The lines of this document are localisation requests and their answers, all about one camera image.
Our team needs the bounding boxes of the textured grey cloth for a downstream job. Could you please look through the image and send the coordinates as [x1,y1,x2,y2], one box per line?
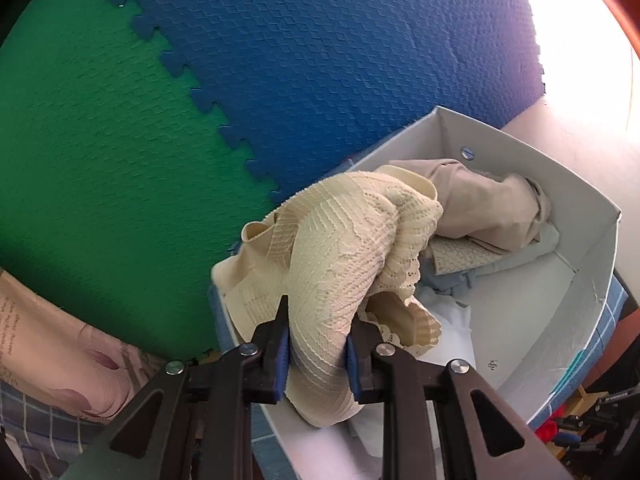
[430,237,506,277]

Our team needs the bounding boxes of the pale blue underwear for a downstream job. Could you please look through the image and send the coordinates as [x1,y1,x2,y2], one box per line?
[420,222,560,306]

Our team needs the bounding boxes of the floral curtain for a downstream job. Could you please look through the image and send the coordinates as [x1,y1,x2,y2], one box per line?
[0,267,171,421]

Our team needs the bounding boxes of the white cardboard box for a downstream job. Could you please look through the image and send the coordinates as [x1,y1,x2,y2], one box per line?
[215,105,622,480]

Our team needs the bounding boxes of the beige lace bra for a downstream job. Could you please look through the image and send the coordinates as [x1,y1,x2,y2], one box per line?
[211,165,445,428]

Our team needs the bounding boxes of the green foam mat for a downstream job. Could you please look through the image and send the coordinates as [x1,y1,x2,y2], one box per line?
[0,0,281,361]

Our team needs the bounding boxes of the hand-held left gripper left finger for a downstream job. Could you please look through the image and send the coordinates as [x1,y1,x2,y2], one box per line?
[60,294,291,480]

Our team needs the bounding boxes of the blue foam mat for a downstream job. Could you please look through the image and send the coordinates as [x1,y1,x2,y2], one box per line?
[82,0,546,206]

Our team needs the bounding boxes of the white garment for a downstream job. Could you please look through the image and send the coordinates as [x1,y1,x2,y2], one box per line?
[345,287,473,461]

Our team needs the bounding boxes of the plaid blanket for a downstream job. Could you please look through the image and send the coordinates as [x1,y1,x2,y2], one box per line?
[0,380,101,480]

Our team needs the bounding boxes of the blue checked cloth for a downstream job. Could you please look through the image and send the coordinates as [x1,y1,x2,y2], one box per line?
[207,267,628,480]

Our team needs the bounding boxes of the beige garment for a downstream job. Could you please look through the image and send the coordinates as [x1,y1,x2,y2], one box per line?
[387,159,551,256]

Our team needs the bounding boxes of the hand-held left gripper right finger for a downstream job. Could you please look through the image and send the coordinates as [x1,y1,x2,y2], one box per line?
[345,316,576,480]

